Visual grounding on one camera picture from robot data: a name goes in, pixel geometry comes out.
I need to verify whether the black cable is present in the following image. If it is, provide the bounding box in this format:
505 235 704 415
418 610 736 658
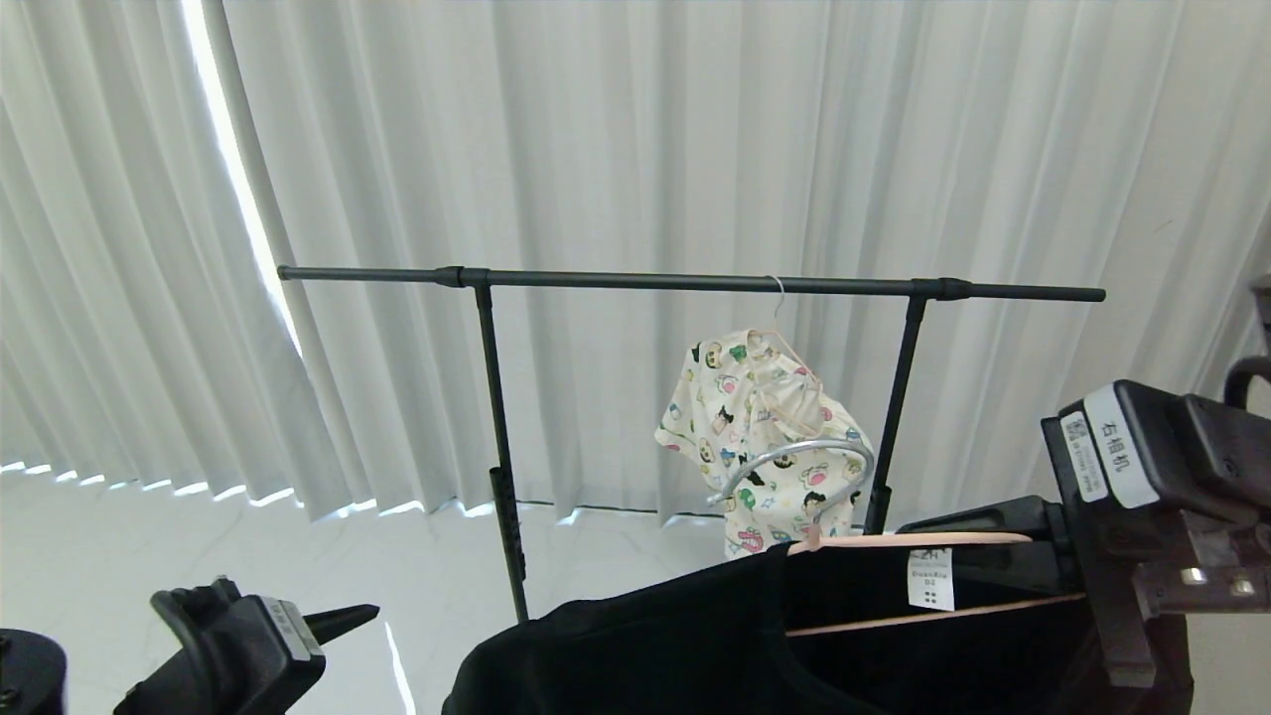
1222 355 1271 410

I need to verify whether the black clothes rack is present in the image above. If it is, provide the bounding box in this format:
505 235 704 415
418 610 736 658
276 264 1107 625

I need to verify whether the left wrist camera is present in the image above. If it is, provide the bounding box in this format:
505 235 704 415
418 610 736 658
113 576 329 715

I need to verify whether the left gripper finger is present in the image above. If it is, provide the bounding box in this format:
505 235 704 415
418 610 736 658
302 602 382 647

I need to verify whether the pink clothes hanger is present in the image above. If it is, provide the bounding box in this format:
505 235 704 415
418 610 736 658
750 275 827 438
706 438 1090 639

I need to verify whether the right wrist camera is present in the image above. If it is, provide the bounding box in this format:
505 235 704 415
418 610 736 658
1040 379 1271 617

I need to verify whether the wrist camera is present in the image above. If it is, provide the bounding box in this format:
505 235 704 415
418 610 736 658
113 576 329 715
1040 379 1271 617

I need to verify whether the black garment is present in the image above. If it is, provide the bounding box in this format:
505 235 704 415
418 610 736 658
441 541 1196 715

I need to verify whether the white curtain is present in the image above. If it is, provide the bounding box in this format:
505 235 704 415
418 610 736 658
0 0 1271 527

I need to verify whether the cream printed garment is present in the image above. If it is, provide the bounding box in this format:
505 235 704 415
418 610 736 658
654 330 877 561

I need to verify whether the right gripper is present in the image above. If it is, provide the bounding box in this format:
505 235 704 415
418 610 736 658
896 495 1196 715

